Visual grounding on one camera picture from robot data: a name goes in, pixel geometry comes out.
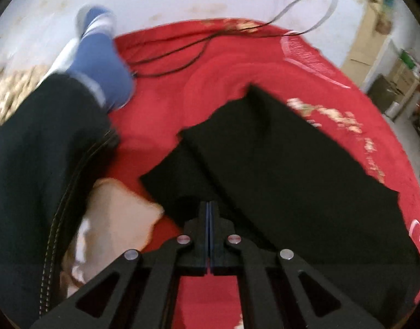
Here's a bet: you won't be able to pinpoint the black pants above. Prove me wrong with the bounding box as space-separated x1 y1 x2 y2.
141 86 420 326

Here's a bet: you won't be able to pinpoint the pink white cloth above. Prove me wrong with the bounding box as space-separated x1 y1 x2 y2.
60 178 164 299

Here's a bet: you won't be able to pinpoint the black jeans leg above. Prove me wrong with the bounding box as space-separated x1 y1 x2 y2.
0 74 118 328

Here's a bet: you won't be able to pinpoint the blue sock foot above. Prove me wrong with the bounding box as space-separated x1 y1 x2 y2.
41 4 136 112

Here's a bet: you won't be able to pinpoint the dark ceramic jar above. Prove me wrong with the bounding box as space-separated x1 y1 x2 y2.
367 74 397 114

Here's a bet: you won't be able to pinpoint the cardboard box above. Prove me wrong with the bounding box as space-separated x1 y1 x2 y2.
388 58 418 103

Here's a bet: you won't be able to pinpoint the black cable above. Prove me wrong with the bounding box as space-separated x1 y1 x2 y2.
127 0 345 78

